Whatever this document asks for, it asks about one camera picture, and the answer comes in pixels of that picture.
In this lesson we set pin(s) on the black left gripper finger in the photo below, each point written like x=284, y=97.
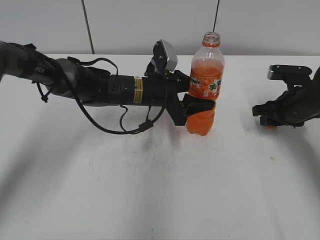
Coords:
x=182, y=81
x=193, y=105

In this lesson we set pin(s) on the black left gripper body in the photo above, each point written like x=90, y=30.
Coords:
x=159, y=90

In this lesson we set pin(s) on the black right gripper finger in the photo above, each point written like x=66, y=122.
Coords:
x=265, y=121
x=269, y=109

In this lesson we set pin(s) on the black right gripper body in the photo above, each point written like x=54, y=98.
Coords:
x=301, y=101

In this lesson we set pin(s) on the orange bottle cap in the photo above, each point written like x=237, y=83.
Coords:
x=271, y=126

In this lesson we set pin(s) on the orange soda bottle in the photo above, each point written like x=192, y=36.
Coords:
x=206, y=73

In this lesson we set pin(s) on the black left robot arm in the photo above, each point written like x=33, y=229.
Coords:
x=95, y=87

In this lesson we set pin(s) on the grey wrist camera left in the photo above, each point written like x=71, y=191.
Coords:
x=164, y=57

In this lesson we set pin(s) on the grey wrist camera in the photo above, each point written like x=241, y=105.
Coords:
x=164, y=57
x=281, y=72

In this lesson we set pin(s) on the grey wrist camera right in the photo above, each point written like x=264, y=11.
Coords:
x=281, y=72

